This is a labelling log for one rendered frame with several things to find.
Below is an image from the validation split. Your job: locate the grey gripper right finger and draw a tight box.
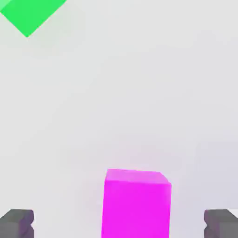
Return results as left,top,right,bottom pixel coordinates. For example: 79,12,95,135
204,209,238,238

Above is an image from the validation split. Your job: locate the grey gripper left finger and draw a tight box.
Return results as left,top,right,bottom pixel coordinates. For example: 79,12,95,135
0,209,35,238

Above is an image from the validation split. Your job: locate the small magenta cube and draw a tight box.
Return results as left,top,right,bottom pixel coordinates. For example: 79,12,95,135
101,168,172,238

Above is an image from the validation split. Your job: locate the small green cube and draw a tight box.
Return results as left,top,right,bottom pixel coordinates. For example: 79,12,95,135
0,0,67,38

